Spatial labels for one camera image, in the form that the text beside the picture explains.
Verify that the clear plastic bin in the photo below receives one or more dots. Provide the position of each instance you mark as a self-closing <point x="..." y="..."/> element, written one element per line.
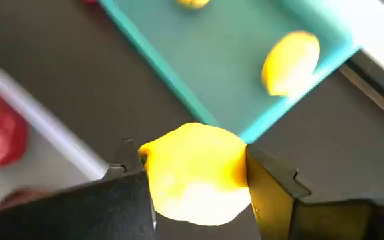
<point x="62" y="141"/>

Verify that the black table mat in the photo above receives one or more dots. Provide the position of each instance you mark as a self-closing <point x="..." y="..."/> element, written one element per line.
<point x="95" y="83"/>

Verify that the teal plastic bin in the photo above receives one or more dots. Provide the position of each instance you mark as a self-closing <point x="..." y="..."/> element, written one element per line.
<point x="218" y="66"/>

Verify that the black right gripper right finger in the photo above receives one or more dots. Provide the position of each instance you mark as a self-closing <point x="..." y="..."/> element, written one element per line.
<point x="312" y="220"/>

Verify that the yellow lemon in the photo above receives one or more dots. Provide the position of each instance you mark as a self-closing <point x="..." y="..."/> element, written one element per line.
<point x="193" y="2"/>
<point x="195" y="166"/>
<point x="290" y="63"/>

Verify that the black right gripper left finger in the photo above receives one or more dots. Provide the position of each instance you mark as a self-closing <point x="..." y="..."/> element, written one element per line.
<point x="78" y="216"/>

